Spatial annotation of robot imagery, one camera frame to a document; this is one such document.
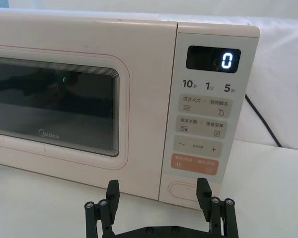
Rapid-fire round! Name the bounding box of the oven control panel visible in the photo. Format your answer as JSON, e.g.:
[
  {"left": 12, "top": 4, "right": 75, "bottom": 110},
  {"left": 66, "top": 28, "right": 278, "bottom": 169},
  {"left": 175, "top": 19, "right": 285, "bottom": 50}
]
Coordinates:
[{"left": 158, "top": 22, "right": 261, "bottom": 203}]

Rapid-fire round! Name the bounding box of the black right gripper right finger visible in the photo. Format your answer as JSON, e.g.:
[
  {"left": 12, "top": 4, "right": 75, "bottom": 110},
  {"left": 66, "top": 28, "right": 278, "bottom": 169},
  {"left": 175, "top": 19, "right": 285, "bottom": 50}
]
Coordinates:
[{"left": 196, "top": 178, "right": 240, "bottom": 238}]

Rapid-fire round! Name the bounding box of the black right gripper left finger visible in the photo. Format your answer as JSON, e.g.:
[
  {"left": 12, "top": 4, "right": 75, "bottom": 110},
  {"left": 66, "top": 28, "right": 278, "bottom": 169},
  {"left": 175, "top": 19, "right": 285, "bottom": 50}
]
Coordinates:
[{"left": 84, "top": 179, "right": 121, "bottom": 238}]

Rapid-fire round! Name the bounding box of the white table cloth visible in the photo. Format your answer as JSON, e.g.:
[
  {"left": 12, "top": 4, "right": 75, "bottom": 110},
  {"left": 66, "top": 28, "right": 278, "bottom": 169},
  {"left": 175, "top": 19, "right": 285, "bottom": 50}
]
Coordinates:
[{"left": 0, "top": 138, "right": 298, "bottom": 238}]

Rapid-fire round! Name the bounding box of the black power cable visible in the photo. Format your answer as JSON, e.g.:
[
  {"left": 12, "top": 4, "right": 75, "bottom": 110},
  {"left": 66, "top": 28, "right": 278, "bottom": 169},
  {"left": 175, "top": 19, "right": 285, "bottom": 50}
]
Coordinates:
[{"left": 244, "top": 93, "right": 283, "bottom": 148}]

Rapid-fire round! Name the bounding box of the cream microwave oven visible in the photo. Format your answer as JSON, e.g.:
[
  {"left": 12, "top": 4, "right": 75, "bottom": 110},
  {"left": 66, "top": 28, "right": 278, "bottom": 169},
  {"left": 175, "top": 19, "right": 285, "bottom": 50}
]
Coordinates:
[{"left": 0, "top": 7, "right": 261, "bottom": 203}]

